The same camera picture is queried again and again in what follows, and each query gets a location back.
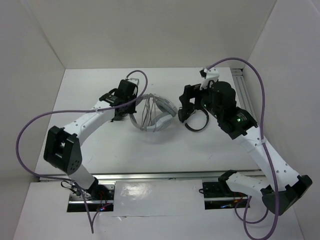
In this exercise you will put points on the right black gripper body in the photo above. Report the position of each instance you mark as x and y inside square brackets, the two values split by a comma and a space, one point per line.
[206, 103]

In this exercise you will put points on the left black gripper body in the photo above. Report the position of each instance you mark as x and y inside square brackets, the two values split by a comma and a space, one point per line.
[131, 99]

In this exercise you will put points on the grey white headphones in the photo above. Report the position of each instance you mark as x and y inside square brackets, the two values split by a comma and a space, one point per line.
[157, 114]

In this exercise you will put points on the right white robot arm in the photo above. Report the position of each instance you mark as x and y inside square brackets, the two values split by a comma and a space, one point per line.
[283, 185]

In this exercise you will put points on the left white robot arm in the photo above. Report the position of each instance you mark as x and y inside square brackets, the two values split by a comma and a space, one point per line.
[63, 144]

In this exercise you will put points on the right black headphones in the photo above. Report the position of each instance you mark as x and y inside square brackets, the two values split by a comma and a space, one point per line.
[193, 116]

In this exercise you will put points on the black headphones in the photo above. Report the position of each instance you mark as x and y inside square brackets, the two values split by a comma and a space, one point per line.
[119, 116]
[193, 116]

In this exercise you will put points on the left black headphones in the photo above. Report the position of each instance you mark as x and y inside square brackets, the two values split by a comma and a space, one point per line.
[119, 116]

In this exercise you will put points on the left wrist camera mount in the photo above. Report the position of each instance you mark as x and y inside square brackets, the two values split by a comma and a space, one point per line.
[136, 81]

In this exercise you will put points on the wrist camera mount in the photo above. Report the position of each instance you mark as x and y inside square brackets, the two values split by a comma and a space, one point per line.
[208, 73]
[136, 81]

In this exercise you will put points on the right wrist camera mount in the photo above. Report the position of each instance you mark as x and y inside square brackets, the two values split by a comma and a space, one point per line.
[208, 73]

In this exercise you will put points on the aluminium mounting rail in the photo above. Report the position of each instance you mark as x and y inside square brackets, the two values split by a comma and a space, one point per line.
[155, 176]

